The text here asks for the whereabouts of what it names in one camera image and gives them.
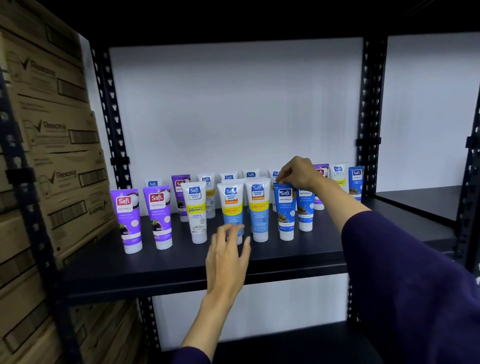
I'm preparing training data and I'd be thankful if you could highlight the person's left forearm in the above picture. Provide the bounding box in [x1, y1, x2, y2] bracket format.
[170, 290, 235, 364]

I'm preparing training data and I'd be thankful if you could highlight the person's right forearm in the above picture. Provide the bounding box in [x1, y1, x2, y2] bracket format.
[314, 176, 480, 364]

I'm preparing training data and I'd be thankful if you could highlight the stack of brown cardboard boxes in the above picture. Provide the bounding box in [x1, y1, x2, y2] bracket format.
[0, 0, 151, 364]

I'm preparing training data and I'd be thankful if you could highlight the person's right hand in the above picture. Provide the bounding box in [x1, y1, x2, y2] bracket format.
[275, 156, 320, 192]

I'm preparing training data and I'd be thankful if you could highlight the person's left hand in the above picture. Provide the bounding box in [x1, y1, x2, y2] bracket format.
[205, 224, 252, 301]

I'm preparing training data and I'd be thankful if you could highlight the black rack top beam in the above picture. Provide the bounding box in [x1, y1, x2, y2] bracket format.
[35, 0, 480, 49]

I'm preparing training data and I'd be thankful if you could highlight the white tube with yellow label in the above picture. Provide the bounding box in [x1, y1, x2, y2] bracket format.
[330, 163, 349, 188]
[197, 173, 217, 219]
[181, 181, 208, 244]

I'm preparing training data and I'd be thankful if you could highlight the light blue tube orange label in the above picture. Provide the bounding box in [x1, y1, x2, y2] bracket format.
[217, 182, 245, 245]

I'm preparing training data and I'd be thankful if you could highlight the black perforated rack upright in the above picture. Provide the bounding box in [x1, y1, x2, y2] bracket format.
[347, 37, 388, 325]
[91, 47, 162, 353]
[0, 64, 84, 364]
[453, 84, 480, 276]

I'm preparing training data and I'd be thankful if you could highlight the black shelf board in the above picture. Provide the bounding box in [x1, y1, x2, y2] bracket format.
[63, 199, 377, 305]
[375, 185, 467, 259]

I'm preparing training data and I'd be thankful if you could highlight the purple cosmetic tube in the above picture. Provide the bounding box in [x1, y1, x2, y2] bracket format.
[313, 164, 330, 211]
[143, 185, 173, 251]
[171, 175, 191, 223]
[110, 188, 143, 255]

